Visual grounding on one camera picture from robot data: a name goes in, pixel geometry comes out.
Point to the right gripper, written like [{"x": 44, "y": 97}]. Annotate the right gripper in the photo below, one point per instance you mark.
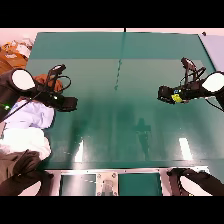
[{"x": 166, "y": 94}]

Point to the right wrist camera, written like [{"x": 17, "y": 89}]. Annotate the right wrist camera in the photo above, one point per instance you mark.
[{"x": 187, "y": 63}]

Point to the brown cardboard box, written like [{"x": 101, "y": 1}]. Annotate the brown cardboard box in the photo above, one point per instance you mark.
[{"x": 13, "y": 55}]

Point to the silver frame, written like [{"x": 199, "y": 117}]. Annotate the silver frame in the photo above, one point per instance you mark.
[{"x": 106, "y": 181}]

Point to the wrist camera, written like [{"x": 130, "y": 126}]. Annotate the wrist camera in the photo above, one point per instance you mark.
[
  {"x": 187, "y": 63},
  {"x": 57, "y": 68}
]

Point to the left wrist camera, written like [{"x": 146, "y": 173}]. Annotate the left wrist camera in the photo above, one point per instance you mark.
[{"x": 57, "y": 68}]

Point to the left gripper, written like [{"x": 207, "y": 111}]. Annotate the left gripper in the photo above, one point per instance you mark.
[{"x": 67, "y": 103}]

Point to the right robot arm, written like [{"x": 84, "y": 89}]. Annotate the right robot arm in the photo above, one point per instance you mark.
[{"x": 214, "y": 82}]

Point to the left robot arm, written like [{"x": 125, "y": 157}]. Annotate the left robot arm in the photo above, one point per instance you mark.
[{"x": 22, "y": 80}]

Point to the lavender garment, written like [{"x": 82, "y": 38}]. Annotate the lavender garment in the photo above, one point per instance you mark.
[{"x": 31, "y": 115}]

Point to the brown T-shirt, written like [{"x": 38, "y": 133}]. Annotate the brown T-shirt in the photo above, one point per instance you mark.
[{"x": 42, "y": 80}]

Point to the white garment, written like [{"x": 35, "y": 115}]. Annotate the white garment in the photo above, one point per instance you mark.
[{"x": 23, "y": 140}]

